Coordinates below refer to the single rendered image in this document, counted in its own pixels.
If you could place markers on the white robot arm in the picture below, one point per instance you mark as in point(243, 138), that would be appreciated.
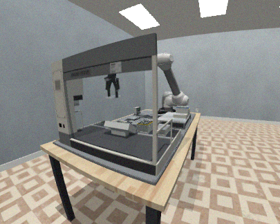
point(176, 97)

